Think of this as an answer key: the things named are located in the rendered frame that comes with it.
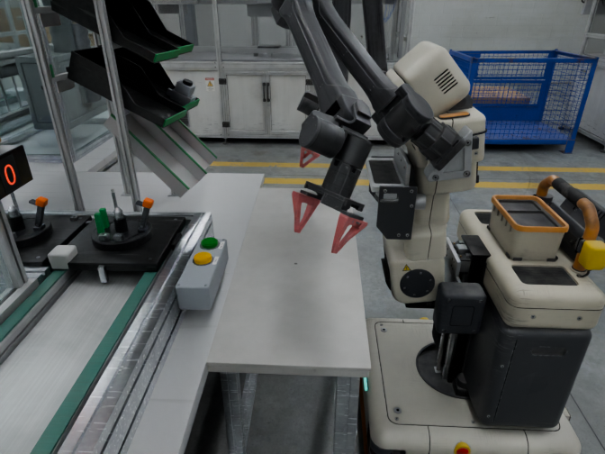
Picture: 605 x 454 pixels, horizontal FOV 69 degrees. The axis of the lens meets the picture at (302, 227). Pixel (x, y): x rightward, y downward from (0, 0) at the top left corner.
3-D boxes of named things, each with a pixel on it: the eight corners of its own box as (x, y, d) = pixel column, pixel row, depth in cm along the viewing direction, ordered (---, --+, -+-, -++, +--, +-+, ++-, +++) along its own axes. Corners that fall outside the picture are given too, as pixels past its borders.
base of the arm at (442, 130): (467, 142, 96) (453, 128, 107) (440, 120, 94) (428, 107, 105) (438, 172, 100) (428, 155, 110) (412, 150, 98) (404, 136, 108)
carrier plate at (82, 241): (185, 222, 119) (185, 215, 118) (157, 271, 98) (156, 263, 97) (98, 222, 120) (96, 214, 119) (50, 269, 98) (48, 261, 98)
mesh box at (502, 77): (535, 132, 557) (556, 49, 512) (572, 153, 479) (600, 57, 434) (435, 131, 559) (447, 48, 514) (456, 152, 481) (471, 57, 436)
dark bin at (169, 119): (185, 116, 127) (193, 93, 123) (163, 128, 116) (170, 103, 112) (97, 71, 126) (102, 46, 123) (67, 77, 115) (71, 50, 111)
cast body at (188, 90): (194, 104, 138) (200, 84, 135) (188, 108, 135) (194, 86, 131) (169, 92, 138) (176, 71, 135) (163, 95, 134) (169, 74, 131)
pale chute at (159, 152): (199, 181, 136) (207, 172, 134) (180, 198, 125) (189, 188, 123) (129, 113, 131) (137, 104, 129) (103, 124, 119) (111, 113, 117)
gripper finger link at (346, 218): (331, 257, 75) (354, 205, 74) (302, 240, 79) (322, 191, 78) (353, 259, 80) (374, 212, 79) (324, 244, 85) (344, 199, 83)
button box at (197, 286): (229, 258, 112) (227, 237, 109) (211, 311, 94) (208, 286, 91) (201, 258, 112) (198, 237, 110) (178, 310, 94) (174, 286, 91)
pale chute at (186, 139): (209, 165, 150) (217, 157, 147) (193, 179, 138) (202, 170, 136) (146, 103, 144) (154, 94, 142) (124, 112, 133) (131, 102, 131)
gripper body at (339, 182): (342, 208, 75) (359, 167, 74) (301, 189, 81) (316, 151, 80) (362, 214, 80) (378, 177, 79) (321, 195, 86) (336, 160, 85)
